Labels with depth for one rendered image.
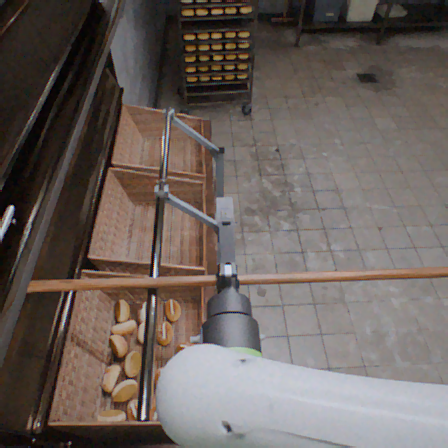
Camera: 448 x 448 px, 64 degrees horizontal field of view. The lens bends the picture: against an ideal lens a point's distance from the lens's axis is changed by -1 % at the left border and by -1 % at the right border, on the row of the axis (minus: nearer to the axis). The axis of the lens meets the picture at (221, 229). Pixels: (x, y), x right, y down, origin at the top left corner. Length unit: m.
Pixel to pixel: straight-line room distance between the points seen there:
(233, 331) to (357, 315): 1.91
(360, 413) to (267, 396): 0.08
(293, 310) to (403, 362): 0.66
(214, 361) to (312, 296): 2.03
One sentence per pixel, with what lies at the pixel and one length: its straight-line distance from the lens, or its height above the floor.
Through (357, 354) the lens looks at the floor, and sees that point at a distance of 2.31.
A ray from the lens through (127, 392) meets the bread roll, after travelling 1.49.
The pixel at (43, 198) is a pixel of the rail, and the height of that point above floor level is 1.44.
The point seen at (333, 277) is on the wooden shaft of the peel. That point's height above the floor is 1.20.
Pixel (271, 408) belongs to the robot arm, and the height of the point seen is 1.68.
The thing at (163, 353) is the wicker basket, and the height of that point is 0.59.
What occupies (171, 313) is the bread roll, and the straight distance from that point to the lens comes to 1.58.
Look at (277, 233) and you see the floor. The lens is 2.65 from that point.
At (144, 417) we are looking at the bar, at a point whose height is 1.17.
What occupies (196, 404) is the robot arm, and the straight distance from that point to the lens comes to 0.38.
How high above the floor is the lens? 2.03
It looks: 50 degrees down
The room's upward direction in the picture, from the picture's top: straight up
